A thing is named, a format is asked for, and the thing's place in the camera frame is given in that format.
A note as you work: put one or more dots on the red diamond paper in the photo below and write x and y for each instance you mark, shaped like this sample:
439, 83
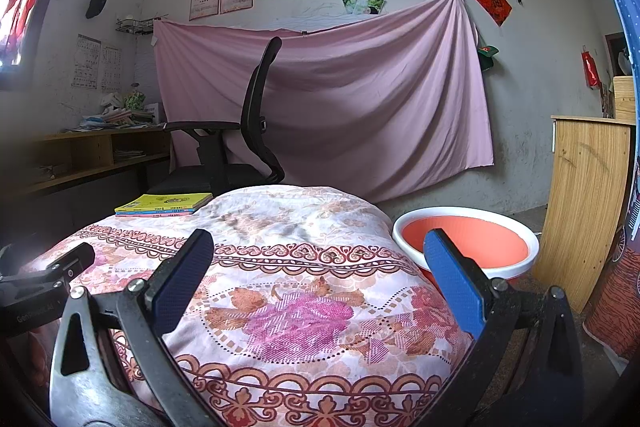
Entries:
491, 1

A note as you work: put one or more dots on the wooden cabinet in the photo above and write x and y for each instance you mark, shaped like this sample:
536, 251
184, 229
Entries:
580, 207

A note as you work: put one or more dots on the orange and white basin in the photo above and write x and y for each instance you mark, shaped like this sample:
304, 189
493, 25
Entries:
465, 242

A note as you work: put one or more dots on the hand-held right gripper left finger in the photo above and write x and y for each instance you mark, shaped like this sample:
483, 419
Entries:
180, 287

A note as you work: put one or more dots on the thin flat papers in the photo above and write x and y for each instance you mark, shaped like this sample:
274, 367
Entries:
129, 154

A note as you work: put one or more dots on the pink hanging sheet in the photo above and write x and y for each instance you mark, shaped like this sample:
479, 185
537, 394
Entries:
375, 107

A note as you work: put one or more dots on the wooden desk with shelf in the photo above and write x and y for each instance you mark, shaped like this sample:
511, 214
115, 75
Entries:
75, 138

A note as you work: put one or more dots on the small printed wall chart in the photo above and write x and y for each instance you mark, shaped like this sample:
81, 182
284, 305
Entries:
111, 68

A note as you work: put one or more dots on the black cap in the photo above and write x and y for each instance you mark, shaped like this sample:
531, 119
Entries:
96, 4

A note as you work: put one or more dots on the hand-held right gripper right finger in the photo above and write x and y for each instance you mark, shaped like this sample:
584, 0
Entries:
455, 287

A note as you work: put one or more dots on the black office chair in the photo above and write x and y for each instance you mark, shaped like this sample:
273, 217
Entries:
255, 122

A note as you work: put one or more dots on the green patterned bag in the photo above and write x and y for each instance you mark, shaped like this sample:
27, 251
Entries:
134, 100

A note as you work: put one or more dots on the yellow book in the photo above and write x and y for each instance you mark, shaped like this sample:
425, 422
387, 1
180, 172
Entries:
165, 201

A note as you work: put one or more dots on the pink book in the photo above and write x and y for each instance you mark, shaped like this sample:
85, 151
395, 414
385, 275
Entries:
150, 215

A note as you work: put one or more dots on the green cap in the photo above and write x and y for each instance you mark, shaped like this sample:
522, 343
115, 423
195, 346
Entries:
487, 56

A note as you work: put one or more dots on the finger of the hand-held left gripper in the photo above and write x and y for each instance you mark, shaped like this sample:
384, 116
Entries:
65, 262
35, 289

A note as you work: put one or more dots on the pile of papers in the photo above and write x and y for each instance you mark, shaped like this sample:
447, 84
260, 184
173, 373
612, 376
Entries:
110, 119

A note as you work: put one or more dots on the tall wooden box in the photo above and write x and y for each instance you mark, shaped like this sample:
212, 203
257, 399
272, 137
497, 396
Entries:
627, 99

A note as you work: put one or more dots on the floral blanket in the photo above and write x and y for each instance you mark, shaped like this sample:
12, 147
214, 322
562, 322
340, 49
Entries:
300, 307

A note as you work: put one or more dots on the large printed wall chart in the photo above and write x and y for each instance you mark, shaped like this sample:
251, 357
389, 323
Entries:
86, 62

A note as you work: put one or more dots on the small white box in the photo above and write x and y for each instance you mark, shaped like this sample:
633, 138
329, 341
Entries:
152, 113

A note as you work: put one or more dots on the red hanging packet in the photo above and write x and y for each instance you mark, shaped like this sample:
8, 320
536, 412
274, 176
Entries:
591, 68

